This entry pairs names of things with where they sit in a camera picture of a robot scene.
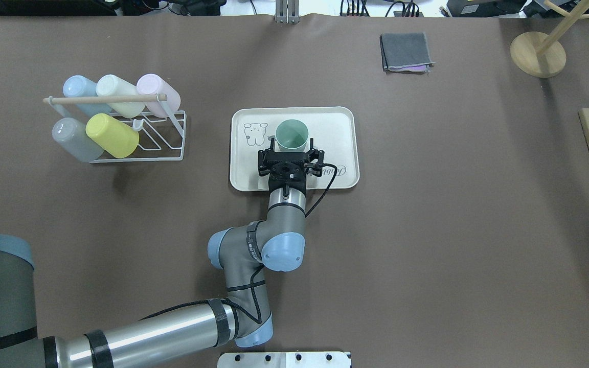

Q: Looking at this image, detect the white wire cup rack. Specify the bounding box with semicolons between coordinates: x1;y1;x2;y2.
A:
43;94;189;165

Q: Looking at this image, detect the light blue plastic cup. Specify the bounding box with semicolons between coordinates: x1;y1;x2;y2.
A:
62;75;112;118

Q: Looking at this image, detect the grey translucent plastic cup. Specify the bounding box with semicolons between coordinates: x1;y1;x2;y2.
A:
52;118;104;163

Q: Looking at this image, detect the white rabbit print tray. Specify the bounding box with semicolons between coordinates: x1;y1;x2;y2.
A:
229;106;360;192

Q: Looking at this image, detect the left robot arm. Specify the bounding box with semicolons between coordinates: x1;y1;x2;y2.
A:
0;141;327;367

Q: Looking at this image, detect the yellow plastic cup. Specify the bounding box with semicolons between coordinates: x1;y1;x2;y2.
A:
85;113;140;159

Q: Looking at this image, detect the folded grey cloth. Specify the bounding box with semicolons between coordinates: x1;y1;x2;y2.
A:
379;32;434;73

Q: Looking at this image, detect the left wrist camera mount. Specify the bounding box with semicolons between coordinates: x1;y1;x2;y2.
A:
257;148;325;177

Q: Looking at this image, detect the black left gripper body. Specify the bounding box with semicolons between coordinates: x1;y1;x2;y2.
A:
269;166;307;194

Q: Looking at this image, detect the wooden mug tree stand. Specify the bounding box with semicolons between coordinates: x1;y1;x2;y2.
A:
509;1;589;78

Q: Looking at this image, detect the green plastic cup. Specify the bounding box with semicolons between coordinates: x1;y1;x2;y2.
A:
275;119;309;152

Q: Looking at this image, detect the aluminium frame post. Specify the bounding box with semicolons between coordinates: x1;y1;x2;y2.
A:
274;0;301;24

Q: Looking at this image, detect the cream white plastic cup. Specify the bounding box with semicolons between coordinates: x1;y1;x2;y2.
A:
96;74;146;118

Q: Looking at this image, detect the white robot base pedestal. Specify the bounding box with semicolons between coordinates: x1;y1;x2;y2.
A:
217;351;352;367

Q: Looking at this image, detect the pink plastic cup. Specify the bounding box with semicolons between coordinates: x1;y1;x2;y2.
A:
136;73;182;118

